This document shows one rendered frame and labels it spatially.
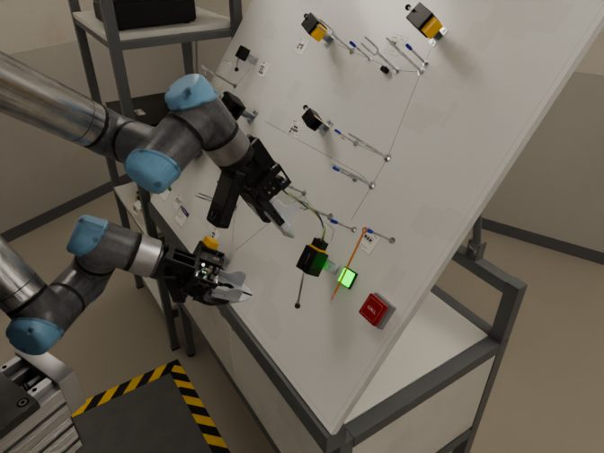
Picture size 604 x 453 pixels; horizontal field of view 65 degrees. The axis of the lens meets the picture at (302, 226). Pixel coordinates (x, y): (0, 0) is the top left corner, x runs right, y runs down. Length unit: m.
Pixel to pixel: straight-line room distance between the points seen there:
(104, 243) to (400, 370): 0.81
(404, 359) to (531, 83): 0.75
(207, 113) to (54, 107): 0.22
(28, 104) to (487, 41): 0.87
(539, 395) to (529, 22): 1.78
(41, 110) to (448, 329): 1.16
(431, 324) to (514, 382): 1.09
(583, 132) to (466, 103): 2.10
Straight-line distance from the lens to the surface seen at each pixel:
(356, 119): 1.24
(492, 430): 2.31
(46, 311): 0.90
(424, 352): 1.39
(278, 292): 1.25
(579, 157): 3.20
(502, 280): 1.37
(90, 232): 0.90
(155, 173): 0.75
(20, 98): 0.76
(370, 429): 1.22
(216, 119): 0.80
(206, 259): 0.93
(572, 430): 2.45
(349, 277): 1.09
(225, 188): 0.88
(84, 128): 0.81
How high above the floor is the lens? 1.80
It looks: 33 degrees down
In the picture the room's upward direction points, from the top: 1 degrees clockwise
